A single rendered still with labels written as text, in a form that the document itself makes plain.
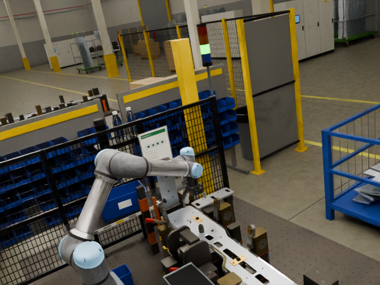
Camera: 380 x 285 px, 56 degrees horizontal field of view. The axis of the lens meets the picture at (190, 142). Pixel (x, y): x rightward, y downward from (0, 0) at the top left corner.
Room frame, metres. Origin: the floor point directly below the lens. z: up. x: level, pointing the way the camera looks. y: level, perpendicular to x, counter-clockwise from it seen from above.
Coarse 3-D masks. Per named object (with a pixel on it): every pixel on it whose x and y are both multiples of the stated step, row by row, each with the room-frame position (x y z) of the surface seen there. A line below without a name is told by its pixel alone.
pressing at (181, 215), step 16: (192, 208) 2.03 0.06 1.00; (176, 224) 1.87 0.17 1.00; (192, 224) 1.84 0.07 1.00; (208, 224) 1.81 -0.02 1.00; (208, 240) 1.66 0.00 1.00; (224, 240) 1.63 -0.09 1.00; (224, 256) 1.50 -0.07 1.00; (256, 256) 1.46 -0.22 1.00; (224, 272) 1.40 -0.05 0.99; (240, 272) 1.37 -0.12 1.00; (272, 272) 1.33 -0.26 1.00
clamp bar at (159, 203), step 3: (156, 201) 1.80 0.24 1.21; (159, 201) 1.80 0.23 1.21; (162, 201) 1.80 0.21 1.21; (165, 201) 1.79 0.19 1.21; (159, 204) 1.77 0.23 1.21; (162, 204) 1.78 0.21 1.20; (159, 207) 1.78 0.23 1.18; (162, 207) 1.78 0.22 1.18; (162, 210) 1.78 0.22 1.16; (165, 210) 1.78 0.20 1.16; (162, 213) 1.78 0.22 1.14; (165, 213) 1.78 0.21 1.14; (162, 216) 1.80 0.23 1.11; (165, 216) 1.78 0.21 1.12; (165, 219) 1.78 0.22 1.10; (168, 219) 1.79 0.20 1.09; (168, 222) 1.78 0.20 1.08
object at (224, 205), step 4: (224, 204) 1.93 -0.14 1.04; (228, 204) 1.92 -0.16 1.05; (220, 208) 1.89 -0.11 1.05; (224, 208) 1.88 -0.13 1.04; (228, 208) 1.89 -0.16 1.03; (220, 212) 1.87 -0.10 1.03; (224, 212) 1.88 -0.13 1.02; (228, 212) 1.89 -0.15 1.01; (220, 216) 1.87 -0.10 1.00; (224, 216) 1.88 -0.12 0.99; (228, 216) 1.89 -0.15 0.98; (232, 216) 1.91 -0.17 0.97; (220, 220) 1.87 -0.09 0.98; (224, 220) 1.87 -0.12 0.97; (228, 220) 1.89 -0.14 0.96; (232, 220) 1.90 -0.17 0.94; (224, 224) 1.87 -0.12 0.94; (228, 224) 1.88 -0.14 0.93
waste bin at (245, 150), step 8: (240, 112) 5.21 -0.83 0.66; (240, 120) 4.87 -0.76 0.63; (248, 120) 4.80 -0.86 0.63; (240, 128) 4.91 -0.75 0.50; (248, 128) 4.83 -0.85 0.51; (240, 136) 4.95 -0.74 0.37; (248, 136) 4.84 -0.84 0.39; (240, 144) 5.00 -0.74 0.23; (248, 144) 4.86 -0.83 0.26; (248, 152) 4.87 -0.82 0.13
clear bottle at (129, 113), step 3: (126, 108) 2.43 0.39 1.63; (129, 108) 2.43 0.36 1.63; (129, 111) 2.43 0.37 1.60; (126, 114) 2.43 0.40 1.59; (129, 114) 2.42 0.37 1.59; (132, 114) 2.43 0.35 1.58; (126, 117) 2.43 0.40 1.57; (129, 117) 2.41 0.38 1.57; (132, 117) 2.42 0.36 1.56; (126, 120) 2.43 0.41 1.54; (129, 120) 2.41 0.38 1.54; (132, 120) 2.41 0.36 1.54; (132, 126) 2.41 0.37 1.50; (129, 129) 2.41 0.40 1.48; (135, 129) 2.41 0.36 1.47; (132, 132) 2.41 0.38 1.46; (135, 132) 2.41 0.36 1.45; (132, 135) 2.41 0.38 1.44; (135, 135) 2.41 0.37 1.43
